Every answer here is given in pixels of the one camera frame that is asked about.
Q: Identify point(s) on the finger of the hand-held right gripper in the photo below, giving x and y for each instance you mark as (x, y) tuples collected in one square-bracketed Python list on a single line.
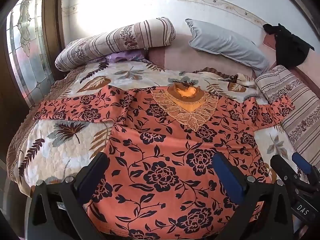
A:
[(282, 167), (301, 162)]

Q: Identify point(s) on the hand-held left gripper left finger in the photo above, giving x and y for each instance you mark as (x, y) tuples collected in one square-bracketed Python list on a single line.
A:
[(95, 175)]

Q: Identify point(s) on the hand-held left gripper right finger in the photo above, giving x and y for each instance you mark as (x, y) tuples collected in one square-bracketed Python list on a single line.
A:
[(228, 177)]

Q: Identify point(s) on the orange floral shirt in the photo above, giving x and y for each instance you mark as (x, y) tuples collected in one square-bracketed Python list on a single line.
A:
[(162, 155)]

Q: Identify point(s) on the leaf print quilt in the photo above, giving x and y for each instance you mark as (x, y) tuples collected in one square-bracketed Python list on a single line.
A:
[(62, 150)]

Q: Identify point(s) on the striped pillow at right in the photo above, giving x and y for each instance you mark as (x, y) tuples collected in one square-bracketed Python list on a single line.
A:
[(300, 110)]

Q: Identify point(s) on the black garment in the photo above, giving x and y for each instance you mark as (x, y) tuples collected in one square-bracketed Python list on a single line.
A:
[(287, 47)]

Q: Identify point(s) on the purple cloth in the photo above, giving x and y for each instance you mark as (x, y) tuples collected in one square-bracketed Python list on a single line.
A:
[(122, 56)]

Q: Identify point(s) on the pink pillow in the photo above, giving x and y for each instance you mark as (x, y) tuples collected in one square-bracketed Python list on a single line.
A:
[(175, 55)]

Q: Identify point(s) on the grey pillow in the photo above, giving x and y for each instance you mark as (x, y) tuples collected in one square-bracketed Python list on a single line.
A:
[(225, 42)]

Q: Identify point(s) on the striped floral bolster pillow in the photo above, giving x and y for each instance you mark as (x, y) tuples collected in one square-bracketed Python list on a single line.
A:
[(112, 40)]

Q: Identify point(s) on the stained glass door panel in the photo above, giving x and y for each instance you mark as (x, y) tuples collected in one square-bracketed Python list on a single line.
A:
[(27, 55)]

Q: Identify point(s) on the wooden door frame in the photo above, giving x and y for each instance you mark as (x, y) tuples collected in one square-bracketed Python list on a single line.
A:
[(51, 17)]

